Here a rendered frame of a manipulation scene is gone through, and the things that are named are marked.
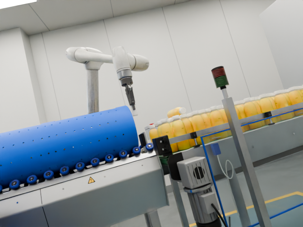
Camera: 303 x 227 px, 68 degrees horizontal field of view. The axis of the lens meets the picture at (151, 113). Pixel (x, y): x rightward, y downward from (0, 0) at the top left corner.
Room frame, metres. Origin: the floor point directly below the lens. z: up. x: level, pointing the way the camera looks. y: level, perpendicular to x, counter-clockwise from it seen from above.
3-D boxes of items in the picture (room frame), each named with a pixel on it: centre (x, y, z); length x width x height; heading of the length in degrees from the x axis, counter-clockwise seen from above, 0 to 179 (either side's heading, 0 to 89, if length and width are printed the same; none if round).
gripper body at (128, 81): (1.35, 0.10, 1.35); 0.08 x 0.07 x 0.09; 16
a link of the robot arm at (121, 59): (1.36, 0.09, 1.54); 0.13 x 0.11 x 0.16; 139
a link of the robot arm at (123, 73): (1.35, 0.10, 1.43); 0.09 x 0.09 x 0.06
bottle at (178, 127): (1.24, -0.13, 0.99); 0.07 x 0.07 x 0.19
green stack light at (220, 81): (1.10, -0.38, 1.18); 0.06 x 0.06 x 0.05
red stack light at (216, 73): (1.10, -0.38, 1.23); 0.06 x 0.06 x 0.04
